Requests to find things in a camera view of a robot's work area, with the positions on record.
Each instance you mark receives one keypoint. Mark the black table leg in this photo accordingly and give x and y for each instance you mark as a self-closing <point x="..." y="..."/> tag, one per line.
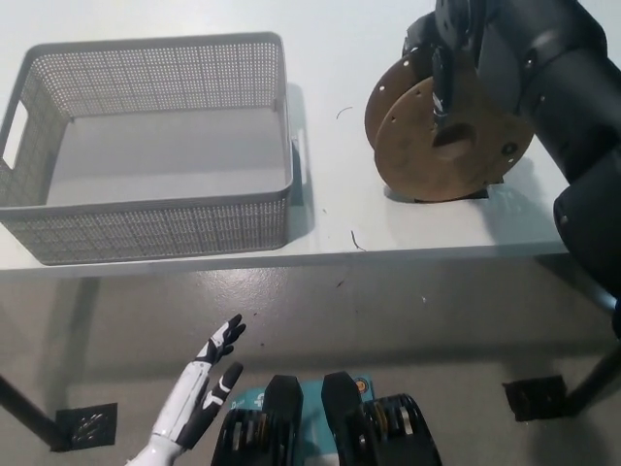
<point x="24" y="410"/>
<point x="592" y="383"/>

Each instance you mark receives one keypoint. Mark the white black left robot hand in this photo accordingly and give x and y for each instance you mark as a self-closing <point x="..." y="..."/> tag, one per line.
<point x="199" y="388"/>

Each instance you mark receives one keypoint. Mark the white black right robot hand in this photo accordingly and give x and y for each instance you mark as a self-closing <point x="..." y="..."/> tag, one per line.
<point x="461" y="24"/>

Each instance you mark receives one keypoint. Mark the dark table frame beam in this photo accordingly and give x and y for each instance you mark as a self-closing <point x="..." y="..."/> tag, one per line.
<point x="553" y="259"/>

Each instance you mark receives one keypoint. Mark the brown cardboard filament spool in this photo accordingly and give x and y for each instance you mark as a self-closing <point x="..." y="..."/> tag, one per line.
<point x="412" y="160"/>

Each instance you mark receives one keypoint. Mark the grey perforated plastic basket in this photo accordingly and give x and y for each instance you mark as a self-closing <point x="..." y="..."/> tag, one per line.
<point x="145" y="233"/>

